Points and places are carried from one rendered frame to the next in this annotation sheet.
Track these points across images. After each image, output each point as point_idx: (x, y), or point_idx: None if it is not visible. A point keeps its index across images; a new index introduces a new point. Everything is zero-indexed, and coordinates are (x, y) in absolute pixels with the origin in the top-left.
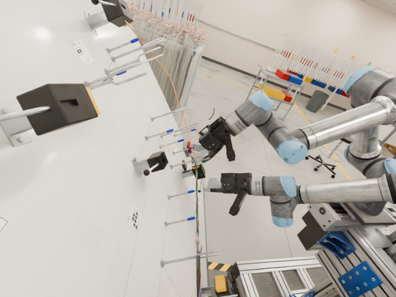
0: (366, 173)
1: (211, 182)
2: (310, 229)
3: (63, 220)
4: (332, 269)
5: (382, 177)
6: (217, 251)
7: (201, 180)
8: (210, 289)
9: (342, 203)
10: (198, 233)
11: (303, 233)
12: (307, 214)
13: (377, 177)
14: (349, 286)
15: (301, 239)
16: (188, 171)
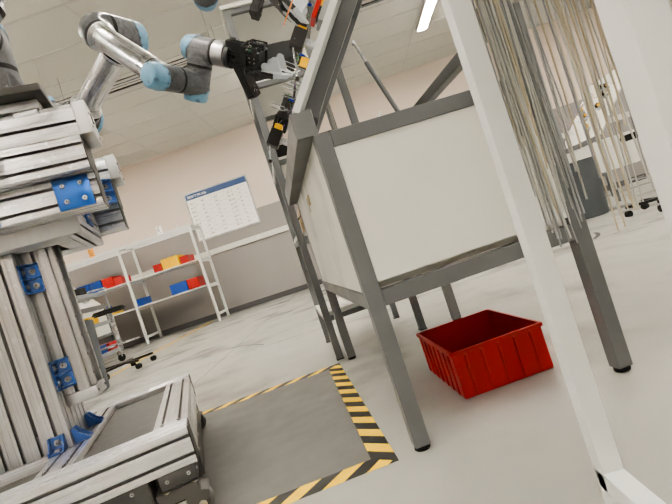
0: (3, 46)
1: (280, 60)
2: (95, 170)
3: None
4: (83, 219)
5: (106, 24)
6: (285, 61)
7: (294, 56)
8: (286, 143)
9: (51, 105)
10: (296, 60)
11: (100, 186)
12: (86, 151)
13: (9, 47)
14: (88, 214)
15: (105, 200)
16: (313, 43)
